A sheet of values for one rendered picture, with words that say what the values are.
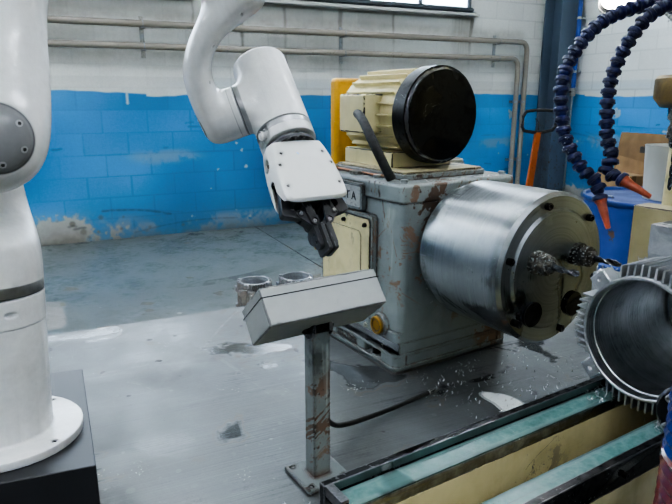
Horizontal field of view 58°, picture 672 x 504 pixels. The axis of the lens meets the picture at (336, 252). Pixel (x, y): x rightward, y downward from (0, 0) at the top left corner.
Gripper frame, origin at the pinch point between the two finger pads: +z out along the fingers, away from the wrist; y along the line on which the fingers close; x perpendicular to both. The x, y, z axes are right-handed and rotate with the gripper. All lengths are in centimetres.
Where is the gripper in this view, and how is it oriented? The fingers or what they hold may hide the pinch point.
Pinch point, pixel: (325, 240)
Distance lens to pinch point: 83.6
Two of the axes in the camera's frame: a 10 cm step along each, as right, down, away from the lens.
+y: 8.5, -1.3, 5.2
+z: 3.4, 8.8, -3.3
